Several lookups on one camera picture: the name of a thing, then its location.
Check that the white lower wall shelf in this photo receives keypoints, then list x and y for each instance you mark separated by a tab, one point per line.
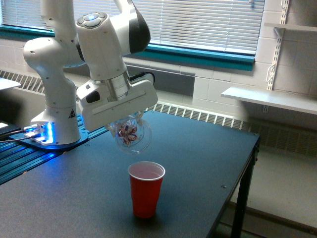
283	100

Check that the teal window sill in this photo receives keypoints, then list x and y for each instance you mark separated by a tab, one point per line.
154	52

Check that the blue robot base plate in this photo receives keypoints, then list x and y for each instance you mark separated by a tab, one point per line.
59	147

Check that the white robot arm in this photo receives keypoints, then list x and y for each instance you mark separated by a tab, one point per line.
83	71

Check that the white slotted shelf standard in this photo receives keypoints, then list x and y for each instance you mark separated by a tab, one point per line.
279	31

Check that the black table leg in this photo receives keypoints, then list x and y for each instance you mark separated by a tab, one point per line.
243	194

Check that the clear plastic cup with candies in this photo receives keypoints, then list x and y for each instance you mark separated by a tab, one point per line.
130	137

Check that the white wall shelf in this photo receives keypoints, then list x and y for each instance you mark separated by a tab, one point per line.
292	27
283	100

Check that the white tabletop at left edge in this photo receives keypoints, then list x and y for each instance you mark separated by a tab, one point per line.
7	84

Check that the white window blinds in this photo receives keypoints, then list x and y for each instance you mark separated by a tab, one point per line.
230	26

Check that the white upper wall shelf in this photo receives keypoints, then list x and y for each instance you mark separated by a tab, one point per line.
292	27

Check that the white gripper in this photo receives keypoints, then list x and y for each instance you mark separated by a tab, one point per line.
107	101

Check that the red plastic cup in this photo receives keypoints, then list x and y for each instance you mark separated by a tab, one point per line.
145	182

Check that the baseboard radiator with vents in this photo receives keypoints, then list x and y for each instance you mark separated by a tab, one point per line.
281	137

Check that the blue slotted aluminium rail bed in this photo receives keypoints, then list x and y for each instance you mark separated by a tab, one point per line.
15	158

